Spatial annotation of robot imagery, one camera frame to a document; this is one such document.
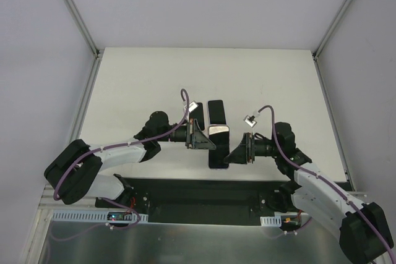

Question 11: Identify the clear phone case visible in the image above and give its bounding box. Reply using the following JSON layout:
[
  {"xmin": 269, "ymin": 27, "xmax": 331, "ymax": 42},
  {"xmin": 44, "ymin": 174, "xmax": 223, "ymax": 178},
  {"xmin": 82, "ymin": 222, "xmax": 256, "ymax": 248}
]
[{"xmin": 206, "ymin": 124, "xmax": 231, "ymax": 171}]

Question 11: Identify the pink phone case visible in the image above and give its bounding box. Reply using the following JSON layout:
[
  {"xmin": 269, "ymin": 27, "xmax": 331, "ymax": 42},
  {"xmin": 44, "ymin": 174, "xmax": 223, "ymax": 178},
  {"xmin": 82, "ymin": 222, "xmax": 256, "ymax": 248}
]
[{"xmin": 194, "ymin": 102, "xmax": 205, "ymax": 131}]

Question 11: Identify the black phone white edge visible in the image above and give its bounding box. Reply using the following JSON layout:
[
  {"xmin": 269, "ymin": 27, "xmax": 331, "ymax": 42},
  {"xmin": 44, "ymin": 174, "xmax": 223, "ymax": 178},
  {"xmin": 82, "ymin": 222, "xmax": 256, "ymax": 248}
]
[{"xmin": 207, "ymin": 100, "xmax": 226, "ymax": 125}]

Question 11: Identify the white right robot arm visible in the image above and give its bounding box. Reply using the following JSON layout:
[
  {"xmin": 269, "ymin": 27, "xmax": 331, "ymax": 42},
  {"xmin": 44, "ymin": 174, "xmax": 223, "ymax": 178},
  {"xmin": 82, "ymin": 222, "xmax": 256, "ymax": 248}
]
[{"xmin": 225, "ymin": 122, "xmax": 394, "ymax": 263}]

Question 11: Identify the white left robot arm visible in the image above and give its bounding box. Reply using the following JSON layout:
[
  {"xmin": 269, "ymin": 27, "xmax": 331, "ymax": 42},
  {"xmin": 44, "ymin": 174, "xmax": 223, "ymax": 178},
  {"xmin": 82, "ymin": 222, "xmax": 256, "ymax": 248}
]
[{"xmin": 44, "ymin": 111, "xmax": 216, "ymax": 208}]

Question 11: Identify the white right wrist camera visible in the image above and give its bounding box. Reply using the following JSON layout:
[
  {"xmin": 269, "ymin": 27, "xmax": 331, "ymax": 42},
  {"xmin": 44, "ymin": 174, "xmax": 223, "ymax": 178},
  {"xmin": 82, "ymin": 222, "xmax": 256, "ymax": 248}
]
[{"xmin": 244, "ymin": 111, "xmax": 260, "ymax": 128}]

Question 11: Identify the right white cable duct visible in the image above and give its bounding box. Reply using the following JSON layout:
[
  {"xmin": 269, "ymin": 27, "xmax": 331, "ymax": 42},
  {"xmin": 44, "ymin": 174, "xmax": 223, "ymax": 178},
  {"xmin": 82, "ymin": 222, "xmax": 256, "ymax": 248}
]
[{"xmin": 260, "ymin": 215, "xmax": 282, "ymax": 228}]

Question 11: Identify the white cable duct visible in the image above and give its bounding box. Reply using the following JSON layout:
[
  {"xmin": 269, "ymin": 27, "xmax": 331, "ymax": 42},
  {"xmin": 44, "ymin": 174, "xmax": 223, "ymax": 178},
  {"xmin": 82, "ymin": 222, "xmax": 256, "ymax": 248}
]
[
  {"xmin": 52, "ymin": 210, "xmax": 149, "ymax": 224},
  {"xmin": 260, "ymin": 215, "xmax": 282, "ymax": 228}
]

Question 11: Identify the left white cable duct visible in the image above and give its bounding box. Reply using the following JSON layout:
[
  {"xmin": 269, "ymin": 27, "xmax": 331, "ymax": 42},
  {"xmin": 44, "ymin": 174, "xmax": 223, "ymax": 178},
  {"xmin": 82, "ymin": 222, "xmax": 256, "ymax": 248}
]
[{"xmin": 52, "ymin": 210, "xmax": 149, "ymax": 224}]

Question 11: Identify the aluminium front rail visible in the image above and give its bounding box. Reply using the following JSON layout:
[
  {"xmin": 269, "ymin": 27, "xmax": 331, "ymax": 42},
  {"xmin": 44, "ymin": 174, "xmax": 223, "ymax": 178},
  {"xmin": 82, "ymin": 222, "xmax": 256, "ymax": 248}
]
[{"xmin": 39, "ymin": 185, "xmax": 64, "ymax": 208}]

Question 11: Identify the left aluminium frame post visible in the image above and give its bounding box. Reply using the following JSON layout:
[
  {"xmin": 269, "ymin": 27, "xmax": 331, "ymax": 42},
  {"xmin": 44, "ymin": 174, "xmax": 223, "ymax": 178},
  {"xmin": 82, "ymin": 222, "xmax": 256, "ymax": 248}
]
[{"xmin": 63, "ymin": 0, "xmax": 101, "ymax": 58}]

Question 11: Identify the aluminium frame post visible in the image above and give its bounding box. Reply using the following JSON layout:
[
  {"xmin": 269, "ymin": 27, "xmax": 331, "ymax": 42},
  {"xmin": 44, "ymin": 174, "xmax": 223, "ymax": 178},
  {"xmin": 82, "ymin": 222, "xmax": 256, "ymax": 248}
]
[
  {"xmin": 312, "ymin": 0, "xmax": 355, "ymax": 61},
  {"xmin": 63, "ymin": 0, "xmax": 101, "ymax": 58}
]

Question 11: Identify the right aluminium frame post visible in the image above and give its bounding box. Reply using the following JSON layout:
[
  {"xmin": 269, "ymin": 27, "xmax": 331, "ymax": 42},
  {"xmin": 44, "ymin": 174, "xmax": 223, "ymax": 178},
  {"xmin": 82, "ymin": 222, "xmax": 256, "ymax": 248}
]
[{"xmin": 312, "ymin": 0, "xmax": 355, "ymax": 61}]

